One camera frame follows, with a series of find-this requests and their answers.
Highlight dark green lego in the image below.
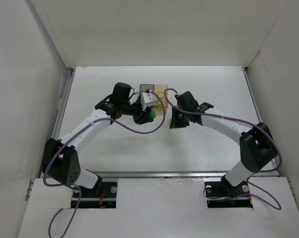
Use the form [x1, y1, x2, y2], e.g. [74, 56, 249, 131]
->
[149, 111, 156, 120]

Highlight lime lego brick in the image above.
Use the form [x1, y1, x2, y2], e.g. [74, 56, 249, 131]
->
[156, 92, 165, 100]

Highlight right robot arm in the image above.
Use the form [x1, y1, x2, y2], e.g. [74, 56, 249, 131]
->
[170, 91, 278, 190]

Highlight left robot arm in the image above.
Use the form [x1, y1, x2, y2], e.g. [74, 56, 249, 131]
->
[42, 82, 157, 191]

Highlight grey transparent container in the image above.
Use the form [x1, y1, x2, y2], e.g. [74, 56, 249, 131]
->
[139, 84, 154, 93]

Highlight orange transparent container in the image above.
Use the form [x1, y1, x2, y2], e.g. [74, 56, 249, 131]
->
[154, 84, 168, 116]

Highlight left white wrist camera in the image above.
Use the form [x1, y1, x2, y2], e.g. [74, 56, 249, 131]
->
[140, 92, 157, 111]

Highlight aluminium rail front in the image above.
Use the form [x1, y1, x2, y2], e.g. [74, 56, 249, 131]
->
[95, 172, 225, 178]

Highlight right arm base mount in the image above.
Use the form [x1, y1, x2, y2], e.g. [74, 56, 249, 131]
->
[203, 181, 253, 208]

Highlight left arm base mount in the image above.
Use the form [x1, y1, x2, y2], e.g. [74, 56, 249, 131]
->
[78, 181, 118, 209]

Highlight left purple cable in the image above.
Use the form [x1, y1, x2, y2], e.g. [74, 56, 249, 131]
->
[42, 90, 167, 238]

